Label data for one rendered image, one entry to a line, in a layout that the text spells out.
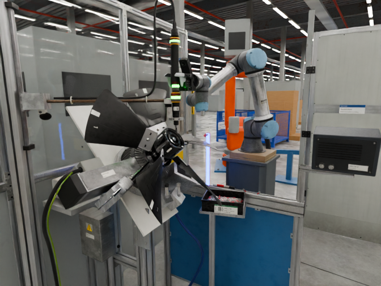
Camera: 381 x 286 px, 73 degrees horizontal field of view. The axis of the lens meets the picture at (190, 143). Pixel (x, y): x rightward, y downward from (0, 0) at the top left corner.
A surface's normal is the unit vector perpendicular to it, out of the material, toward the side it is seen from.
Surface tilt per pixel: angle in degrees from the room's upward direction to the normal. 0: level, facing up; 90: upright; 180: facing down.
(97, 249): 90
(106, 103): 73
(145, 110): 53
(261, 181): 90
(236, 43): 90
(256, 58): 83
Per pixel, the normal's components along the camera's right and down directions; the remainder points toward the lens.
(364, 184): -0.50, 0.15
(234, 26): -0.14, 0.18
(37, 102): 0.09, 0.18
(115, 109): 0.58, -0.12
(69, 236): 0.87, 0.08
